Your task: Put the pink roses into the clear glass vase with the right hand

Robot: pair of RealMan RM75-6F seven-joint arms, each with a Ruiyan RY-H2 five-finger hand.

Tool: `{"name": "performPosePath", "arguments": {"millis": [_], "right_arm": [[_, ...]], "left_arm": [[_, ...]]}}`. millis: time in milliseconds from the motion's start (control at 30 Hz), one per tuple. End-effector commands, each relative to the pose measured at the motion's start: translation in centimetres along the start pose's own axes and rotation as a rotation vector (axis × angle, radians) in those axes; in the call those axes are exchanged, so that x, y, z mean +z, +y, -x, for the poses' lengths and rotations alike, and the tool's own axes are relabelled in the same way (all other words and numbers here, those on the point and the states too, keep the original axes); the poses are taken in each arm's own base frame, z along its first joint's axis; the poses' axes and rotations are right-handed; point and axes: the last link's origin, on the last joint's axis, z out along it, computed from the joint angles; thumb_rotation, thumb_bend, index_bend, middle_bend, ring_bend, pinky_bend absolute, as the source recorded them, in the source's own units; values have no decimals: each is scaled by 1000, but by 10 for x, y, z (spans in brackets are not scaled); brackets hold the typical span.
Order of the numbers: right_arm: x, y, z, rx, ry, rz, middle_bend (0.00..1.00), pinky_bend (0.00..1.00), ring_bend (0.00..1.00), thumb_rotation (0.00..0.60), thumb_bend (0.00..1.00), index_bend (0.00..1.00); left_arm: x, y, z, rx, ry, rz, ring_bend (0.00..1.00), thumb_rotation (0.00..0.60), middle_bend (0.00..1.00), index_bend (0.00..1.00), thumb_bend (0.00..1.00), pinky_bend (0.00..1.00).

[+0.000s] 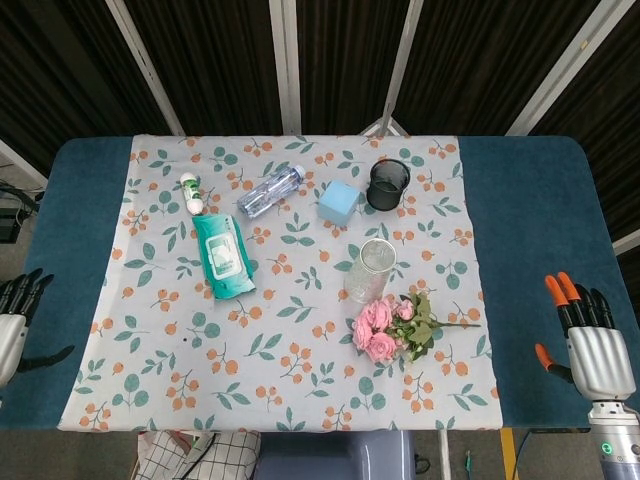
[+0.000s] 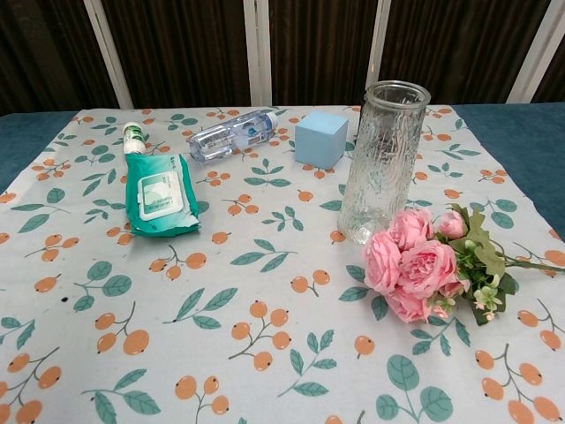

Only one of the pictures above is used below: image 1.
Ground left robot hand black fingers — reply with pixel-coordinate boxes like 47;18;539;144
0;268;76;389

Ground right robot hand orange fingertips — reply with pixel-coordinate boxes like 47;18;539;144
534;272;640;401

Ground pink artificial rose bouquet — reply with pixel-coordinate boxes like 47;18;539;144
352;292;482;365

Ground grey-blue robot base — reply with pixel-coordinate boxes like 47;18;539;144
254;429;417;480

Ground clear textured glass vase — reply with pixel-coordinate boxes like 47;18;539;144
343;238;399;305

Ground black electronics box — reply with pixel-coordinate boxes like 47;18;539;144
0;182;42;244

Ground teal velvet table cover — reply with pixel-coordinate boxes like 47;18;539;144
0;135;640;434

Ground white black checkered bag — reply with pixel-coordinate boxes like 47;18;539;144
132;429;262;480

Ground green wet wipes pack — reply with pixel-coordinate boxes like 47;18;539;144
192;213;257;301

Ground small white green bottle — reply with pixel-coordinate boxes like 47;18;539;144
179;172;205;216

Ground black mesh pen cup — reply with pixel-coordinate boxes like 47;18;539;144
367;158;412;211

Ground floral print tablecloth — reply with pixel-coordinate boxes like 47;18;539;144
55;133;504;434

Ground light blue cube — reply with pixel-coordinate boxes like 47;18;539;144
317;179;364;227

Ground clear plastic water bottle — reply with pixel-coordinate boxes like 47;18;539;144
235;163;307;220

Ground white partition frame post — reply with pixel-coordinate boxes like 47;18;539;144
382;0;426;136
104;0;187;136
612;228;640;256
0;139;49;189
268;0;303;136
504;0;615;137

